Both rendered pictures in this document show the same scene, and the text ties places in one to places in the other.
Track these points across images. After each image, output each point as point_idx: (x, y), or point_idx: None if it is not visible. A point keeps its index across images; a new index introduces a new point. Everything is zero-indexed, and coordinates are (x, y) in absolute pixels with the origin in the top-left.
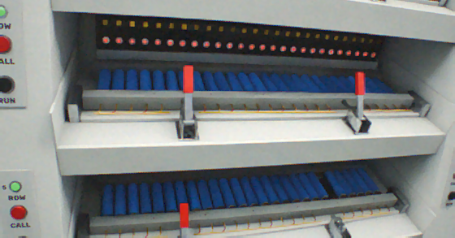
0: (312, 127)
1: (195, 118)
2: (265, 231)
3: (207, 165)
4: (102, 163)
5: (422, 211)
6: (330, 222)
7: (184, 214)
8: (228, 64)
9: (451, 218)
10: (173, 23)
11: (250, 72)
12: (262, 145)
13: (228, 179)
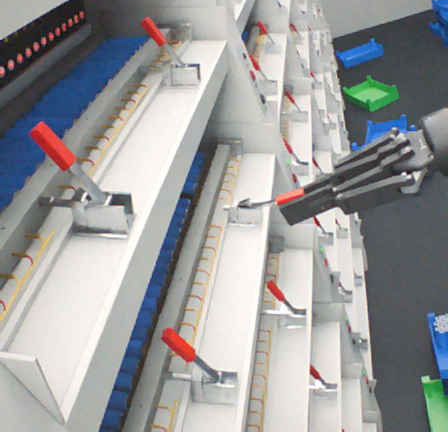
0: (165, 112)
1: (107, 191)
2: (212, 283)
3: (158, 245)
4: (105, 374)
5: (259, 133)
6: (230, 213)
7: (180, 341)
8: None
9: (272, 122)
10: None
11: (12, 123)
12: (174, 162)
13: None
